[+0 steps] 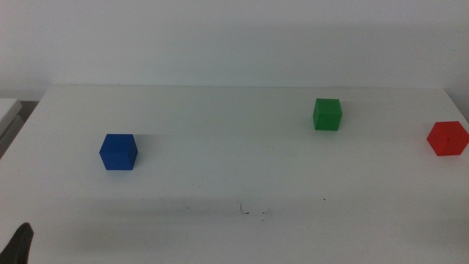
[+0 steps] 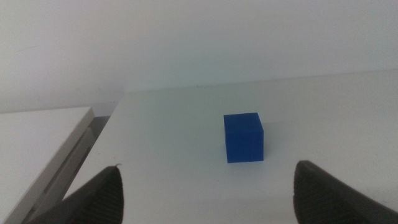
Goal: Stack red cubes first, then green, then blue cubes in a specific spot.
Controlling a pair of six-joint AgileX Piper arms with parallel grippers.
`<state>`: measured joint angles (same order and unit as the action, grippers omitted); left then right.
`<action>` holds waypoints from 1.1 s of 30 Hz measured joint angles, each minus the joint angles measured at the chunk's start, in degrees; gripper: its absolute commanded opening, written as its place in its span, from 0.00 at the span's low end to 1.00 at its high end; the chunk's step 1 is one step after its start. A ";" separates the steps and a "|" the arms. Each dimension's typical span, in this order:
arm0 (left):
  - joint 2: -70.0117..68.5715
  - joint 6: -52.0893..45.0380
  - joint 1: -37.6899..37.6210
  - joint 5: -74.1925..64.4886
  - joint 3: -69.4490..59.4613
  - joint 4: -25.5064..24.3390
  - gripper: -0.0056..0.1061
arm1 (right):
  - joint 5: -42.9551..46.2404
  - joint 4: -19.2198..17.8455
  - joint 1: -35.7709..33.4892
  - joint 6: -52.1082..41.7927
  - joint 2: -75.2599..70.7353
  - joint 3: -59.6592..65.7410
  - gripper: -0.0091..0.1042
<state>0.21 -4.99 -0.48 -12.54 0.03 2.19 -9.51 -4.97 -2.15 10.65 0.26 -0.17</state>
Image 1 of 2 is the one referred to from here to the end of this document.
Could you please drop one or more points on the green cube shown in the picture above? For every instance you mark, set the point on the green cube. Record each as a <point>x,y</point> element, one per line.
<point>327,115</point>

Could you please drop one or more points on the white side shelf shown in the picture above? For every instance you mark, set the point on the white side shelf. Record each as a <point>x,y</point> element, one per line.
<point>8,113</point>

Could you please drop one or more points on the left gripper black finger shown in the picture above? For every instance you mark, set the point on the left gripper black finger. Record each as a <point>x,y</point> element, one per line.
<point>17,247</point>

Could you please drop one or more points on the blue cube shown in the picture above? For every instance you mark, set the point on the blue cube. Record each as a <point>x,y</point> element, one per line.
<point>118,154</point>

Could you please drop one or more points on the red cube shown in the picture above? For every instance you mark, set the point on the red cube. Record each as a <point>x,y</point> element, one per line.
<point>447,139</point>

